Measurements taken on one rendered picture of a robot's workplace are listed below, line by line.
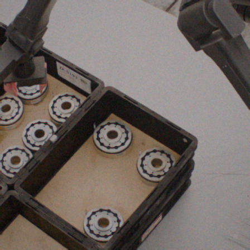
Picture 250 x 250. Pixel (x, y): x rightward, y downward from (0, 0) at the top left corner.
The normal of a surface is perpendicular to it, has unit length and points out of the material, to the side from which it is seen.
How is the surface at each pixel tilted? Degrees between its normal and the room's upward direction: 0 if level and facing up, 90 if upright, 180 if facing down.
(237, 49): 47
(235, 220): 0
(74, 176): 0
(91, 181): 0
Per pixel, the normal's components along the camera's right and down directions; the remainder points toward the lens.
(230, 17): 0.49, -0.15
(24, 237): -0.02, -0.56
